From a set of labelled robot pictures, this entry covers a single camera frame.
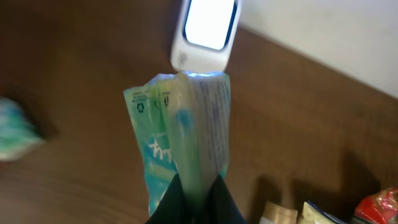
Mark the white barcode scanner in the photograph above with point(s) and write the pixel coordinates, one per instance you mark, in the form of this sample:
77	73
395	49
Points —
204	35

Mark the teal tissue pack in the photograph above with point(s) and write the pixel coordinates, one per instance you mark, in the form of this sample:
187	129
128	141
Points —
18	135

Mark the teal wet wipes pack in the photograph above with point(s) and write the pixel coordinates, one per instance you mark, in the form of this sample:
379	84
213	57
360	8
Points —
181	125

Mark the cream and blue snack bag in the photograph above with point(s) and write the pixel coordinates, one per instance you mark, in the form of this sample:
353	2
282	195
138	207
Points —
311	214

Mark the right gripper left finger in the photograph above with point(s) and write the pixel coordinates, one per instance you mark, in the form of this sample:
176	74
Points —
171	209

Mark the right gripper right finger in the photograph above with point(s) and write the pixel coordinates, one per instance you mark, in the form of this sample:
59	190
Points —
220	207

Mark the orange biscuit packet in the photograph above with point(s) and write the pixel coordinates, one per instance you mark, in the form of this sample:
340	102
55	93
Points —
380	208

